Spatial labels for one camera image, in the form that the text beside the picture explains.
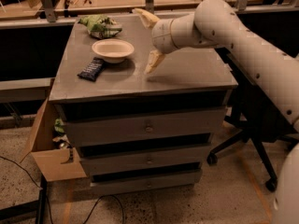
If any dark blue rxbar wrapper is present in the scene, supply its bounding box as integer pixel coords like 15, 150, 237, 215
78, 57, 105, 82

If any grey drawer cabinet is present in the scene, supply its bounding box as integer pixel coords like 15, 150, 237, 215
50, 14, 237, 195

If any black metal stand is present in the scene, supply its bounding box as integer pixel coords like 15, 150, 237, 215
0, 175, 48, 224

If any black office chair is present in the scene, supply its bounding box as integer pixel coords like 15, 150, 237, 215
206, 47, 299, 193

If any green chip bag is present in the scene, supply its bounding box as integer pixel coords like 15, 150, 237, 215
78, 14, 122, 39

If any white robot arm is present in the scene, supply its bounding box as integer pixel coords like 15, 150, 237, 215
134, 0, 299, 129

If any brown cardboard box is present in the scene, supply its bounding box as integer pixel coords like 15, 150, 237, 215
20, 77, 88, 183

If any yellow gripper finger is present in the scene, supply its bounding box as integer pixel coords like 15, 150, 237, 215
133, 8, 160, 29
145, 49, 165, 74

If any black floor cable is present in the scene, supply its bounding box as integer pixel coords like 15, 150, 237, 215
0, 155, 126, 224

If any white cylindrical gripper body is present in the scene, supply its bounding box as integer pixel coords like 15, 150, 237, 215
151, 19, 178, 54

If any white paper bowl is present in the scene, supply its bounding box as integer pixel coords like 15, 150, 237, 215
92, 39, 135, 63

